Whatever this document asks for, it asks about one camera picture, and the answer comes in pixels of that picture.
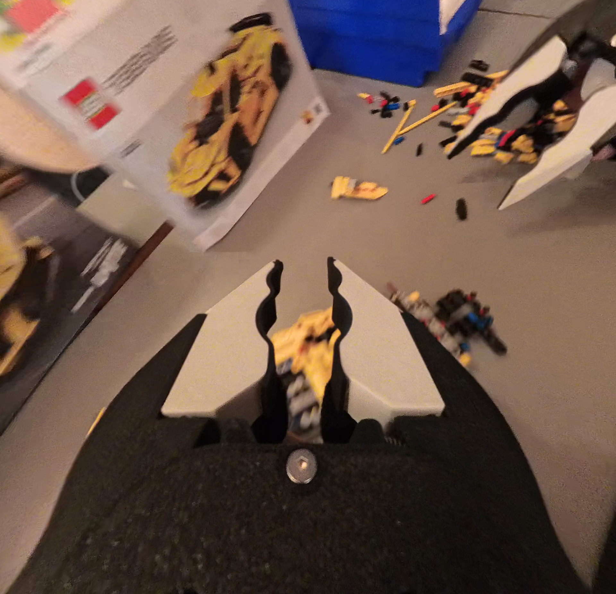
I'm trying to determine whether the blue plastic bin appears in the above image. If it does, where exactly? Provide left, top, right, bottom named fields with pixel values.
left=284, top=0, right=494, bottom=88

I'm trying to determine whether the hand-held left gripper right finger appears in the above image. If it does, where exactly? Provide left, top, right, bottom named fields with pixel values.
left=321, top=256, right=445, bottom=444

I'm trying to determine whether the yellow toy axle rod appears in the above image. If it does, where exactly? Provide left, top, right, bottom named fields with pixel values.
left=398, top=102, right=458, bottom=135
left=381, top=100, right=417, bottom=154

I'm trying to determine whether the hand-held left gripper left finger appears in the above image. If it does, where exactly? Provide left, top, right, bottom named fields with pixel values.
left=160, top=259, right=289, bottom=444

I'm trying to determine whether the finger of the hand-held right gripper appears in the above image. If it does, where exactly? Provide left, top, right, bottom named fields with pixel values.
left=447, top=36, right=574, bottom=161
left=498, top=84, right=616, bottom=211

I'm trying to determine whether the toy car cardboard box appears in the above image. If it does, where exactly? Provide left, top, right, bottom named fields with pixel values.
left=0, top=168, right=174, bottom=431

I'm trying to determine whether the grey desk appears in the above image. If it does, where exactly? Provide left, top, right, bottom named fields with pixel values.
left=0, top=0, right=616, bottom=590

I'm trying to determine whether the pile of toy bricks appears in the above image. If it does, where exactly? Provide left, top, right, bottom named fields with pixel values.
left=435, top=60, right=578, bottom=165

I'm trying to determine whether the yellow toy car model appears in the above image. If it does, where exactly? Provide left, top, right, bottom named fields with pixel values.
left=86, top=286, right=508, bottom=443

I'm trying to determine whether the yellow toy body section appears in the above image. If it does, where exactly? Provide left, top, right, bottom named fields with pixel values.
left=330, top=175, right=389, bottom=201

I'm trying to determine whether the toy car instruction booklet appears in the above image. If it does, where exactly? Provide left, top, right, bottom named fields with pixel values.
left=19, top=0, right=331, bottom=252

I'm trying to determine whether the long yellow toy beam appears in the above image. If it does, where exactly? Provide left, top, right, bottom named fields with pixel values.
left=433, top=70, right=508, bottom=98

